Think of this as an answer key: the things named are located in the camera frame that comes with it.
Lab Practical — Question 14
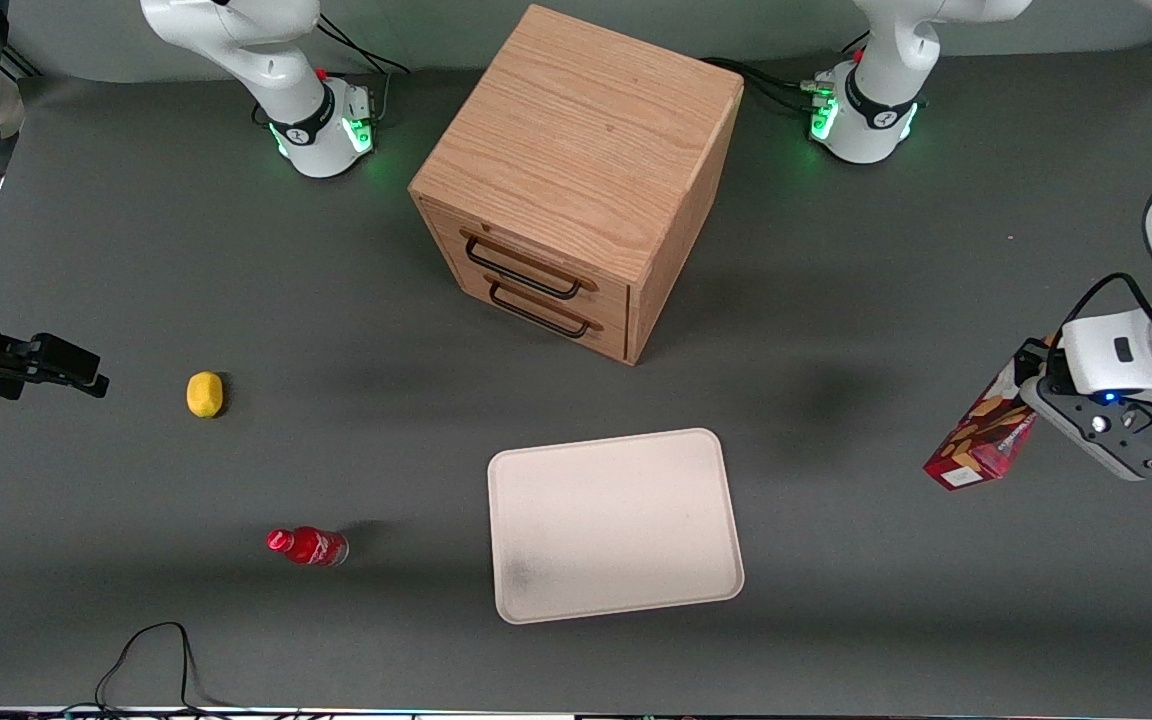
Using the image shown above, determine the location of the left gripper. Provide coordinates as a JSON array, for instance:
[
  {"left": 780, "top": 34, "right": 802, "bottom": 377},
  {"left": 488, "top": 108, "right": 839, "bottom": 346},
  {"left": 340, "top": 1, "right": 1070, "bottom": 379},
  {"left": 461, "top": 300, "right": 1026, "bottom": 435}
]
[{"left": 1012, "top": 307, "right": 1152, "bottom": 403}]

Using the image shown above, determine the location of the red cookie box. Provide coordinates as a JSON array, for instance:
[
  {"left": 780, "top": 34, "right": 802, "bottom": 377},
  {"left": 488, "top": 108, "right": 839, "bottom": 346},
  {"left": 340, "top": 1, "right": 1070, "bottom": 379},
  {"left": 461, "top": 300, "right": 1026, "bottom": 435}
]
[{"left": 922, "top": 340, "right": 1049, "bottom": 492}]

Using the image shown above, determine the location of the beige rectangular tray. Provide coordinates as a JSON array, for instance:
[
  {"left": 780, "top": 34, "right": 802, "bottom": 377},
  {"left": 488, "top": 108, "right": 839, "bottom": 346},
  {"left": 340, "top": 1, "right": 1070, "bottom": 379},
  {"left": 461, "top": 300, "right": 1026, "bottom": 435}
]
[{"left": 487, "top": 428, "right": 745, "bottom": 626}]

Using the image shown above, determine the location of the yellow lemon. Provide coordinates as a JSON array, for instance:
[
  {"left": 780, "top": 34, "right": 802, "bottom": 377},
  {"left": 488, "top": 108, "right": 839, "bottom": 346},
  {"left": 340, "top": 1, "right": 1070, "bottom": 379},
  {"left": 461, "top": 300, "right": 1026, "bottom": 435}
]
[{"left": 186, "top": 371, "right": 225, "bottom": 419}]

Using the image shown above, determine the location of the red soda bottle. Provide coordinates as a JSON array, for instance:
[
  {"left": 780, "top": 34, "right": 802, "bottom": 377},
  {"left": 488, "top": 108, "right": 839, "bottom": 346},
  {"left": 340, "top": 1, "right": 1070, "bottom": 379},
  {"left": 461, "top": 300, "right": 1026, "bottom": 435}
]
[{"left": 266, "top": 526, "right": 350, "bottom": 568}]

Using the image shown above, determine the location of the wooden two-drawer cabinet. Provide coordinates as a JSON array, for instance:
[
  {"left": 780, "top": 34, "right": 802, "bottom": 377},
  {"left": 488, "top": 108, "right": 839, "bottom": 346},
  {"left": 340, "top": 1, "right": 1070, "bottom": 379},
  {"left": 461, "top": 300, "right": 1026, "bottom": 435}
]
[{"left": 408, "top": 4, "right": 745, "bottom": 367}]

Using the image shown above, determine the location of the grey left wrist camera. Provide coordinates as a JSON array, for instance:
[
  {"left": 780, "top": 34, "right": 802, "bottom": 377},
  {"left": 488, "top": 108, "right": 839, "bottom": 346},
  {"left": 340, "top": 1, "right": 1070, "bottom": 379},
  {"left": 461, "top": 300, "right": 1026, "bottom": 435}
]
[{"left": 1020, "top": 374, "right": 1152, "bottom": 483}]

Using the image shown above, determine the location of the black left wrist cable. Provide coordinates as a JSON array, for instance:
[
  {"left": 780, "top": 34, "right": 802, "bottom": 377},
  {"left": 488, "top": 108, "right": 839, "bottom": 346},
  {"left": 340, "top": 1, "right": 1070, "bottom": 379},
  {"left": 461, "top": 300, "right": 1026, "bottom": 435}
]
[{"left": 1058, "top": 272, "right": 1152, "bottom": 373}]

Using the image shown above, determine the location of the black looped table cable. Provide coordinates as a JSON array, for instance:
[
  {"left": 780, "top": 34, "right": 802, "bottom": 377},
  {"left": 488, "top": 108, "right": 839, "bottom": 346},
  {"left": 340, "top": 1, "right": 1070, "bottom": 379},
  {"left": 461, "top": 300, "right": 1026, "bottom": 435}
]
[{"left": 94, "top": 621, "right": 247, "bottom": 715}]

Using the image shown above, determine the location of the black left arm base cable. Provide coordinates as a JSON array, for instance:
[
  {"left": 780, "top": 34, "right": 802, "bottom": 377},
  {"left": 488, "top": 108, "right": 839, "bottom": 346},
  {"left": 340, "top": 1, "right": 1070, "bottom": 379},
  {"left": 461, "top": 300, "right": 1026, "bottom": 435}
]
[{"left": 701, "top": 40, "right": 869, "bottom": 113}]

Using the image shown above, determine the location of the black arm base cable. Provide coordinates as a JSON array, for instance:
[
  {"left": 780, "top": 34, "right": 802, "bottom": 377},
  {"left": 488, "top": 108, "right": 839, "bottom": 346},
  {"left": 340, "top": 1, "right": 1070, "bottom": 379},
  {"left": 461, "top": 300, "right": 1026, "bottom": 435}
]
[
  {"left": 701, "top": 40, "right": 869, "bottom": 113},
  {"left": 314, "top": 14, "right": 413, "bottom": 123}
]

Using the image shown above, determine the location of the black right arm base cable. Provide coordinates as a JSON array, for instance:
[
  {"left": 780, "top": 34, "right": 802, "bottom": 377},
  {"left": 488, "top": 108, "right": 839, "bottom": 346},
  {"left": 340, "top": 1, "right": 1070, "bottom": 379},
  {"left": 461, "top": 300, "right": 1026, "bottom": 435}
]
[{"left": 314, "top": 14, "right": 413, "bottom": 123}]

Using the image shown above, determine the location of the black metal drawer handle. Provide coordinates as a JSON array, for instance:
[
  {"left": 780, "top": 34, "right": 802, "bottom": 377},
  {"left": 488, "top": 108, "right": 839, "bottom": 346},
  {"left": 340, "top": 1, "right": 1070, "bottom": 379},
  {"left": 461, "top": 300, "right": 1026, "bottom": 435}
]
[
  {"left": 487, "top": 279, "right": 593, "bottom": 340},
  {"left": 463, "top": 234, "right": 586, "bottom": 301}
]

